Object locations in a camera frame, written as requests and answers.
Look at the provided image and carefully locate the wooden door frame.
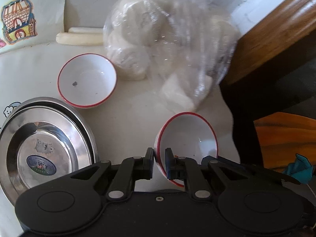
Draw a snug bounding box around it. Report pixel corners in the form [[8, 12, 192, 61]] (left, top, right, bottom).
[[222, 0, 315, 85]]

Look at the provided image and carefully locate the house drawings paper sheet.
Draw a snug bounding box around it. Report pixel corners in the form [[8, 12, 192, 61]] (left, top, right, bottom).
[[1, 0, 65, 54]]

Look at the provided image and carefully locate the clear bag of white rolls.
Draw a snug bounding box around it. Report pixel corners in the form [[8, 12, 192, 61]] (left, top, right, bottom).
[[103, 0, 240, 113]]

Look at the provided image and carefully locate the orange and teal picture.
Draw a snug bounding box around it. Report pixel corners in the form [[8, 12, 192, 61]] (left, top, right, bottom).
[[254, 112, 315, 184]]

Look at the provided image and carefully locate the white bowl red rim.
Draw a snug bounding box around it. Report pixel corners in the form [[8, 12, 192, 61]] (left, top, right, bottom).
[[154, 112, 218, 177]]

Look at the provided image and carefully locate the white printed cloth mat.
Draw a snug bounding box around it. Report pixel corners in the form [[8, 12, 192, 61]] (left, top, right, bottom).
[[0, 40, 242, 237]]

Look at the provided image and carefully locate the cream stick back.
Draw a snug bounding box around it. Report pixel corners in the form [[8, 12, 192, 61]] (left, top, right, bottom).
[[68, 27, 103, 34]]

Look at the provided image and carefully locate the cream stick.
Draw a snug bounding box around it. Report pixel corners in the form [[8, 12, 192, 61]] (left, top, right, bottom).
[[68, 27, 103, 34], [56, 32, 103, 46]]

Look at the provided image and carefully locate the white bowl with speck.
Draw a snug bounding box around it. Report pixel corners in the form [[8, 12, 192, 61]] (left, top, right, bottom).
[[57, 53, 117, 109]]

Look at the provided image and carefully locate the cream stick front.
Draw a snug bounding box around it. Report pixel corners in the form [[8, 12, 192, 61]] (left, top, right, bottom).
[[56, 32, 103, 46]]

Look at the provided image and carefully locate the steel plate with sticker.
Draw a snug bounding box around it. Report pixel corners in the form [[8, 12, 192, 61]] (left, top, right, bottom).
[[1, 97, 99, 204]]

